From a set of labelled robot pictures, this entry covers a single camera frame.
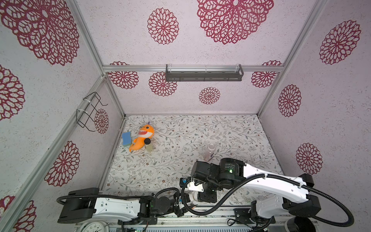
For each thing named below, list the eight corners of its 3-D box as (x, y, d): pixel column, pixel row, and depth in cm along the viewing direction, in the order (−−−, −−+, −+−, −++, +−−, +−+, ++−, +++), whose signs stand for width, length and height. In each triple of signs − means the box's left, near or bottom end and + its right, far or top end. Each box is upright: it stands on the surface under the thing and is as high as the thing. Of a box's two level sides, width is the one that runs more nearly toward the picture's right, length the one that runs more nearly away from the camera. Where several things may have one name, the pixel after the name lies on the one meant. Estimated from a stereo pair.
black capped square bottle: (146, 151, 101) (143, 143, 93) (147, 146, 104) (144, 137, 96) (152, 151, 101) (149, 143, 93) (153, 146, 104) (150, 137, 96)
